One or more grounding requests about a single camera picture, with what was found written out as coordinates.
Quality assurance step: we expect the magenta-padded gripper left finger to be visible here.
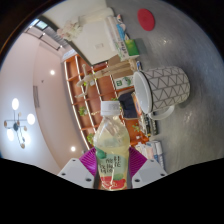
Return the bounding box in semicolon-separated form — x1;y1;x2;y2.
57;146;98;189

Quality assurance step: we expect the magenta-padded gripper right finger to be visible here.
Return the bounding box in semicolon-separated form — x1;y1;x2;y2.
128;146;168;189

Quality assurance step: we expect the clear drink bottle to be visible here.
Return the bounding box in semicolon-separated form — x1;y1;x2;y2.
92;100;131;192

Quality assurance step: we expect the stack of colourful books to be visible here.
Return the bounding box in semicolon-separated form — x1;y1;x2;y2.
134;139;165;169

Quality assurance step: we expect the branched ceiling lamp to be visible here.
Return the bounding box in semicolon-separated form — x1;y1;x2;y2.
3;97;37;150

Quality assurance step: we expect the ceiling air vent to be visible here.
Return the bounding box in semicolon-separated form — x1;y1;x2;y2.
32;85;41;109

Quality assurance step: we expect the white mug, triangle pattern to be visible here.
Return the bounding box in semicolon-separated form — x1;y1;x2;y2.
132;65;192;121

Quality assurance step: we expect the wooden artist mannequin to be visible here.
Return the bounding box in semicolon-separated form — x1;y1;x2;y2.
75;59;141;88

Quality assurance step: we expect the tan chair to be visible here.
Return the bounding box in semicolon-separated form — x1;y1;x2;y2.
105;54;136;81

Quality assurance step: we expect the small green box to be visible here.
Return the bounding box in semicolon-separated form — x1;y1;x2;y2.
123;38;141;58

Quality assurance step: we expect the white desk partition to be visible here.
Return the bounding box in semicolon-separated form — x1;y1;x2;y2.
41;0;134;66

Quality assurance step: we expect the grey window curtain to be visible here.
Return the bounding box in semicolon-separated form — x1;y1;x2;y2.
39;25;68;52

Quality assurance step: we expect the stack of white books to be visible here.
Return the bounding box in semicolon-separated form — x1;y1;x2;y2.
105;13;129;61

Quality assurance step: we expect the window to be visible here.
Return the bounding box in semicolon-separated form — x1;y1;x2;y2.
28;18;49;33

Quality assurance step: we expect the flat round red coaster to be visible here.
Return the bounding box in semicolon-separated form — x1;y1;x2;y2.
137;8;156;32

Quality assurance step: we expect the wooden wall shelf unit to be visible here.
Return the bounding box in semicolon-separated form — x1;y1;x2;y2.
63;53;151;151

